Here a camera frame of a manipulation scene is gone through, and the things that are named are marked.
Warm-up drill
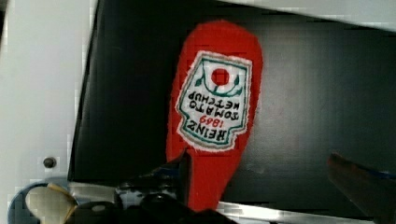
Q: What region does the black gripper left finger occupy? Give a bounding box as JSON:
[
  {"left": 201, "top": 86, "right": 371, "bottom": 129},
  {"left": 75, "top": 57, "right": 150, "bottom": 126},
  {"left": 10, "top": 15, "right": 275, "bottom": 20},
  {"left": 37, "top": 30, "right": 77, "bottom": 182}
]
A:
[{"left": 115, "top": 151, "right": 191, "bottom": 208}]

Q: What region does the dark blue bowl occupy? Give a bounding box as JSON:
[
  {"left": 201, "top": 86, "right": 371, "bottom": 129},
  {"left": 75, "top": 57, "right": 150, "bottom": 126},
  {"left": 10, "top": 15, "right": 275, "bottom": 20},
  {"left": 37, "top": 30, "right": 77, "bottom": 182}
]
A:
[{"left": 7, "top": 183, "right": 49, "bottom": 224}]

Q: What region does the red ketchup bottle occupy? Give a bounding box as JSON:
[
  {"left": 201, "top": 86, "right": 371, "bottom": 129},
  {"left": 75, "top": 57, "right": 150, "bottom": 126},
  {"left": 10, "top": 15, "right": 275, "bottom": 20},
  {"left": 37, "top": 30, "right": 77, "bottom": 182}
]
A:
[{"left": 166, "top": 21, "right": 263, "bottom": 211}]

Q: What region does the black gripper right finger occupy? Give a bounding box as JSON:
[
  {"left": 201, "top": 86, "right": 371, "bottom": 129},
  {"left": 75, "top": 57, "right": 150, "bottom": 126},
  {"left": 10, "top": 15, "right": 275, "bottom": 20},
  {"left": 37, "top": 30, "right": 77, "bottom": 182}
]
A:
[{"left": 327, "top": 153, "right": 396, "bottom": 224}]

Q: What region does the peeled toy banana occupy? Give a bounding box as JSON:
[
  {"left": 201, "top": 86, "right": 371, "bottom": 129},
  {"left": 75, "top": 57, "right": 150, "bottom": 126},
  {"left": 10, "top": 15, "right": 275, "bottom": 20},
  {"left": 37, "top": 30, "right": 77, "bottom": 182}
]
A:
[{"left": 25, "top": 183, "right": 78, "bottom": 224}]

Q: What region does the silver toaster oven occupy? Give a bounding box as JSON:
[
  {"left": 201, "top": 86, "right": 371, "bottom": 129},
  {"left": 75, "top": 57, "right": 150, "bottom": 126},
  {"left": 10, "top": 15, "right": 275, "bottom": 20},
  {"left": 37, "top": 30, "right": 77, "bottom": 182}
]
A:
[{"left": 69, "top": 0, "right": 396, "bottom": 218}]

